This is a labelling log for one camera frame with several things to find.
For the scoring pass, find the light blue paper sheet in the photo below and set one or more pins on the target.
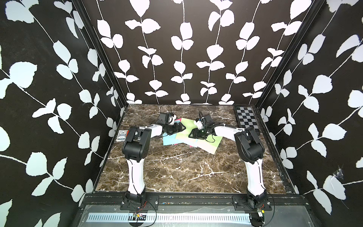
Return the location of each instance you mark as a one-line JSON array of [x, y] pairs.
[[170, 139]]

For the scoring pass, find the playing card box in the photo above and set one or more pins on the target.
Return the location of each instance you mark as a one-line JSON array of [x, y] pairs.
[[121, 135]]

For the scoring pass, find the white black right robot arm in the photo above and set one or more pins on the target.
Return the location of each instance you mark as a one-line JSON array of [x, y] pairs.
[[250, 150]]

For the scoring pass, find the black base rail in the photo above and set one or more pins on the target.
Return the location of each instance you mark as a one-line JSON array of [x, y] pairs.
[[239, 202]]

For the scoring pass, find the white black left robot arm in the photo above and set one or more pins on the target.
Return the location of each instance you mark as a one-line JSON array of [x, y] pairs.
[[135, 150]]

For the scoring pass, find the green paper sheet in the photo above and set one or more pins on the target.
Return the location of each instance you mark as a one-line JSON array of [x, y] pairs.
[[211, 144], [184, 135]]

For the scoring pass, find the black white chessboard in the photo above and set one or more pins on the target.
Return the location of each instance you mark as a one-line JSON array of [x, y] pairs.
[[246, 118]]

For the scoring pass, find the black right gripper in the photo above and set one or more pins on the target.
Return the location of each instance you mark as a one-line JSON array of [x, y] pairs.
[[195, 134]]

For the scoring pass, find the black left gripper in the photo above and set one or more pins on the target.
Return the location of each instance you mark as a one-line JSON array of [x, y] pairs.
[[179, 128]]

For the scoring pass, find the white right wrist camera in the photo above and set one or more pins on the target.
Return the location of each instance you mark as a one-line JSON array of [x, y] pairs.
[[204, 122]]

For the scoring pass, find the white slotted cable duct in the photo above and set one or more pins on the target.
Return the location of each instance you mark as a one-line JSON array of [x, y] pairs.
[[239, 218]]

